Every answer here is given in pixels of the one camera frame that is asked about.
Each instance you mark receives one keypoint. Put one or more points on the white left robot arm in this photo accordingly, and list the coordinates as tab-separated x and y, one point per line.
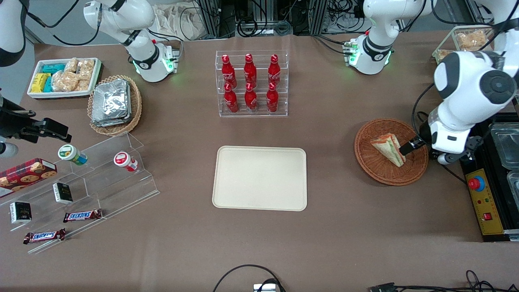
466	81

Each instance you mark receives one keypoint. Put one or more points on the white rectangular snack bin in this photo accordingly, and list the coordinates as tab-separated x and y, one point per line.
61	95

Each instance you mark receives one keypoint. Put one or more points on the triangular sandwich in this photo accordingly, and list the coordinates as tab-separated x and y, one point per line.
385	146

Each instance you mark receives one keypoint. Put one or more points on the red cookie box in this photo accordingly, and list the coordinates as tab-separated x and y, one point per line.
24	176

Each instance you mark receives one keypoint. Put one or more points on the snickers chocolate bar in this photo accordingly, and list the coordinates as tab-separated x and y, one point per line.
82	215
44	236

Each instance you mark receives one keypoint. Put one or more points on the red cola bottle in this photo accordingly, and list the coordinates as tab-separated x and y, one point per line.
251	100
250	71
231	101
274	72
228	73
272	100

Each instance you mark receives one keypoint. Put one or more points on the black machine with yellow panel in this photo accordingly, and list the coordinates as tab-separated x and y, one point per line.
484	202

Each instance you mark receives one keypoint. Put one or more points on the rice cracker bag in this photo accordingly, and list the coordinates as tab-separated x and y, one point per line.
71	65
86	69
65	81

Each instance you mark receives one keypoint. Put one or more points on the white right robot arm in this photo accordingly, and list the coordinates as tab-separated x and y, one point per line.
121	16

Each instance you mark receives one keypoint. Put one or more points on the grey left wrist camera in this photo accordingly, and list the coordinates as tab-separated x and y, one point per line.
448	158

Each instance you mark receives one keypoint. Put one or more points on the small grey device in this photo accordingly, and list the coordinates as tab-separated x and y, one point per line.
265	288

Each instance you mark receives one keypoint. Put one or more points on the clear acrylic bottle rack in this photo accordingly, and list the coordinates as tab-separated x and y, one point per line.
259	115

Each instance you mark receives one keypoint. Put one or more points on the light oval wicker basket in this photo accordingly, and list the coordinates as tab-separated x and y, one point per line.
136	105

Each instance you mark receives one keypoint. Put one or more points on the stack of foil containers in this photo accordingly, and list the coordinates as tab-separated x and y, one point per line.
111	103

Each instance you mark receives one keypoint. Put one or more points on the bagged fried snack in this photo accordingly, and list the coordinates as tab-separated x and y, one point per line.
472	39
444	54

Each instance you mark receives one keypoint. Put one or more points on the green lid cup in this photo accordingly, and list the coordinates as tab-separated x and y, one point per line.
71	154

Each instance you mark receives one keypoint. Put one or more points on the clear acrylic stepped display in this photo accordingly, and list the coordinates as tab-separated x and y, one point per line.
121	194

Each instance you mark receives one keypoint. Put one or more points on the yellow snack packet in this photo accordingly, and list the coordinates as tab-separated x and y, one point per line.
39	82

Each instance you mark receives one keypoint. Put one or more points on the red lid cup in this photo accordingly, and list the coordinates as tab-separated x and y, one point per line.
123	160

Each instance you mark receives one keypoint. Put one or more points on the clear plastic container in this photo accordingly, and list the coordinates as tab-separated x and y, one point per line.
514	184
507	142

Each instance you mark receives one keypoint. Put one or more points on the round brown wicker basket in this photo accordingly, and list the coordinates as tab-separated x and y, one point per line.
377	170

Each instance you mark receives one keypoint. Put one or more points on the white plastic bag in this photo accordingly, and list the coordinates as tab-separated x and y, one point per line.
178	20

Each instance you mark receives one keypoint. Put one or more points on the small black box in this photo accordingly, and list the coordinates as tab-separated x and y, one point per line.
63	193
20	212

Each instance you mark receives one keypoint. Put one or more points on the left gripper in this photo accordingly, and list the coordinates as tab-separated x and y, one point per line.
424	134

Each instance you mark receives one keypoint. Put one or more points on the cream rectangular tray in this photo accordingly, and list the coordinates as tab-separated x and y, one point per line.
259	178

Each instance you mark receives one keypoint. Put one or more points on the teal snack packet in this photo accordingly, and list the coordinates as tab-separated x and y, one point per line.
53	68
48	85

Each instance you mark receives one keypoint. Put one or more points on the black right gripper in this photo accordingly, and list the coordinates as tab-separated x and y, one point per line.
12	124

